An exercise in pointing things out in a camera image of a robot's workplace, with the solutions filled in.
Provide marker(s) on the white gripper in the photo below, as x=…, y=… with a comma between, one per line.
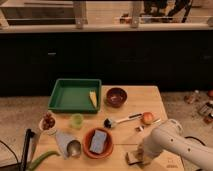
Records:
x=140, y=156

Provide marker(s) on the wooden block eraser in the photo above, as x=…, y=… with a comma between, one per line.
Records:
x=130, y=158

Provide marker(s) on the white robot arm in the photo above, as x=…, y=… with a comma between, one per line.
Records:
x=168, y=136

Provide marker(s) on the orange bowl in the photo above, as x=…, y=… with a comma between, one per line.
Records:
x=108, y=145

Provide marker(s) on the purple bowl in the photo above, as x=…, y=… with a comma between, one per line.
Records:
x=116, y=97

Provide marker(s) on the white bowl of grapes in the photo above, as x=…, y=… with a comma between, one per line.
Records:
x=47, y=124

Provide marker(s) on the small black white clip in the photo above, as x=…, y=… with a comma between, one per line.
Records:
x=139, y=129

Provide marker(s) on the red apple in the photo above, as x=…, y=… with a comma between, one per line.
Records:
x=147, y=118

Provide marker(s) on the blue sponge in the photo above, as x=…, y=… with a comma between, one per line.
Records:
x=97, y=142

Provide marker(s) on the black-headed dish brush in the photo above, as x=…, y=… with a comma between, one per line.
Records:
x=111, y=123

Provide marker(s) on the silver metal cup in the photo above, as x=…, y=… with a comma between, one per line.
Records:
x=74, y=148

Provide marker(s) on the small green cup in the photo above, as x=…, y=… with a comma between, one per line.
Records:
x=76, y=121

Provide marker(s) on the yellow corn cob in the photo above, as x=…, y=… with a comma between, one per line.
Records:
x=93, y=98

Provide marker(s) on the grey cloth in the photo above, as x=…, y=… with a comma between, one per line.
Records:
x=62, y=140

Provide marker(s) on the green cucumber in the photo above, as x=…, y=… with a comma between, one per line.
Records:
x=40, y=159

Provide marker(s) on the green plastic tray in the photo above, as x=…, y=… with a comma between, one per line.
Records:
x=72, y=96

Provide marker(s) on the black camera stand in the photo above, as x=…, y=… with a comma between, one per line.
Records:
x=28, y=136

